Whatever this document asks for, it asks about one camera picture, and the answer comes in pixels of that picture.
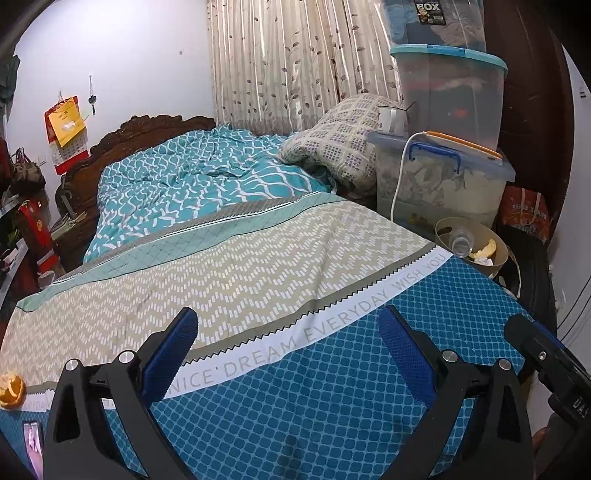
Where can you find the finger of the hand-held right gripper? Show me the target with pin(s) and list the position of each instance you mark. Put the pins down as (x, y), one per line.
(531, 337)

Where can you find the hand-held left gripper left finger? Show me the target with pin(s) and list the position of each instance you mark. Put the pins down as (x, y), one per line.
(171, 355)

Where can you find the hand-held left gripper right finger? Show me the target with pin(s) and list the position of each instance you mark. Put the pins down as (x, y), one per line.
(406, 355)

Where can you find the beige trash basket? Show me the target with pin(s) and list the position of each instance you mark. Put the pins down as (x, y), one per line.
(496, 265)

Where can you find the clear plastic bottle green label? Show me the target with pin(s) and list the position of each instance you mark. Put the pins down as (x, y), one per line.
(461, 242)

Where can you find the person's right hand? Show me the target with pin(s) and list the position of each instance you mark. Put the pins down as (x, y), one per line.
(541, 443)

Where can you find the black suitcase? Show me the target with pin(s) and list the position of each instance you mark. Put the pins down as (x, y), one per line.
(531, 277)

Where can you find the red printed bag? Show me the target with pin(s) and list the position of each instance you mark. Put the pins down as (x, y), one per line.
(526, 212)

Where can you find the teal beige patterned bedspread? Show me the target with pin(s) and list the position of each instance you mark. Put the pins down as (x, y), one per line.
(277, 277)

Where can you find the smartphone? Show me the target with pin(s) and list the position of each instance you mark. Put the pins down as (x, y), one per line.
(33, 445)

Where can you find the red gift box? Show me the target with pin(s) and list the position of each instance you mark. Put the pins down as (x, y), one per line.
(36, 235)

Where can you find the teal white patterned duvet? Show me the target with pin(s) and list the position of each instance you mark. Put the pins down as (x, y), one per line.
(207, 175)

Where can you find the metal shelf rack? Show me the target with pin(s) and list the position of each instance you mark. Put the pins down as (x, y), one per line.
(11, 258)

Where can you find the grey patterned pillow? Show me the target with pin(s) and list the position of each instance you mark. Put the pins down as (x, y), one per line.
(337, 138)

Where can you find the carved wooden headboard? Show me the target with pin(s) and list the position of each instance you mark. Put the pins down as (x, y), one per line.
(138, 129)

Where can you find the brown handbag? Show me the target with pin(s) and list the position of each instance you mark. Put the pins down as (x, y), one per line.
(25, 173)

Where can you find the dark wooden wardrobe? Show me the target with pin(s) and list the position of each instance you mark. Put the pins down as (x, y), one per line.
(531, 92)

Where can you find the clear storage box teal lid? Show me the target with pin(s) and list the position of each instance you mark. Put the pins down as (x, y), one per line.
(452, 97)

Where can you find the leaf print curtain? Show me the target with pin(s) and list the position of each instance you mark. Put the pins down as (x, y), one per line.
(286, 60)

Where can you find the clear storage box dark label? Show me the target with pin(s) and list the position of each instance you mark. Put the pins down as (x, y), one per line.
(434, 23)

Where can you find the red yellow wall calendar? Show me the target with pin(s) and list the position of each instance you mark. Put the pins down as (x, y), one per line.
(67, 127)

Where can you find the hanging wall ornament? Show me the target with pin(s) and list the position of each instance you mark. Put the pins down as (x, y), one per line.
(92, 99)

